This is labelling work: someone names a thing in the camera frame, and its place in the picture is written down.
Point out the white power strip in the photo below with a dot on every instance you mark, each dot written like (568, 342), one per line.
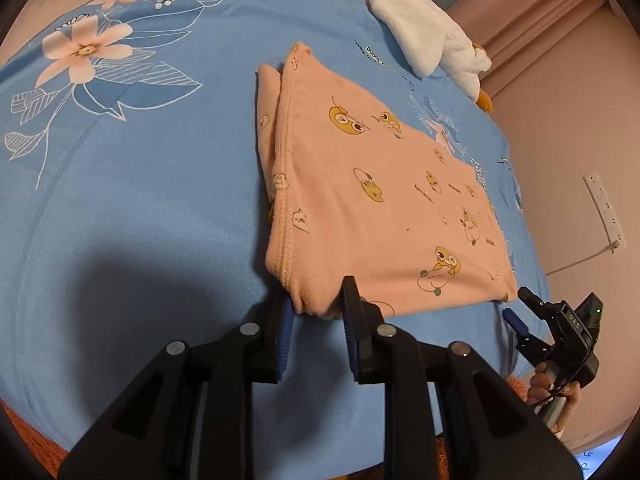
(609, 218)

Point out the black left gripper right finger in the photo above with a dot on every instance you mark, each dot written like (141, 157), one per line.
(361, 320)

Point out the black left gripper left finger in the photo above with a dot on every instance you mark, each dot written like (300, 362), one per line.
(281, 329)

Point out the right hand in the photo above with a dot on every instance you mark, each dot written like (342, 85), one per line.
(540, 386)

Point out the pink curtain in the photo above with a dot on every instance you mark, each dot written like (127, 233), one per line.
(515, 33)

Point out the white plush duck toy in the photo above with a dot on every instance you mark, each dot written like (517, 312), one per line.
(430, 39)

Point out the pink printed small garment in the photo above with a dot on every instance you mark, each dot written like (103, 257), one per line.
(353, 191)

